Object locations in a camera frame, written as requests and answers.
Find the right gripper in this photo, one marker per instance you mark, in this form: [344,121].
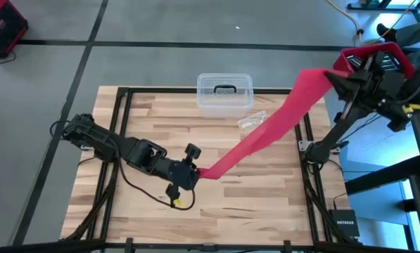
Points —
[389,86]

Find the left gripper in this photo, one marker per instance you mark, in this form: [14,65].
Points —
[179,174]

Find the red mesh elastic bandage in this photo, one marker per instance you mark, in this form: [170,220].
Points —
[276,123]

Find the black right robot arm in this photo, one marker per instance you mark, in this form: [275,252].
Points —
[336,137]

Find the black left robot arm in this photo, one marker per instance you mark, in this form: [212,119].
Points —
[104,140]

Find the red plastic crate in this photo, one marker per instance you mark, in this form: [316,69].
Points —
[341,65]

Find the small black battery pack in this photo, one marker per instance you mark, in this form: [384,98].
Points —
[354,61]

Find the large black battery pack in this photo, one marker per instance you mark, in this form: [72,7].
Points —
[392,61]

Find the clear plastic storage box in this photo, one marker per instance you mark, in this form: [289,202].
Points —
[225,105]

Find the clear plastic wrapper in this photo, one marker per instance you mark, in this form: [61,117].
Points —
[250,121]

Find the black floor stand base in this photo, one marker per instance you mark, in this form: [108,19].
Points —
[382,6]

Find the person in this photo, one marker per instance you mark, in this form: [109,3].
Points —
[417,31]

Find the black Netgear router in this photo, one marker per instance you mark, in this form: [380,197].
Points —
[343,225]

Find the red and black case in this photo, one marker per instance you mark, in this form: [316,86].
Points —
[2,28]

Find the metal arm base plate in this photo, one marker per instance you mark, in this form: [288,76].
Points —
[303,145]

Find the black table frame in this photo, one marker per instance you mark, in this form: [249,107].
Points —
[160,90]

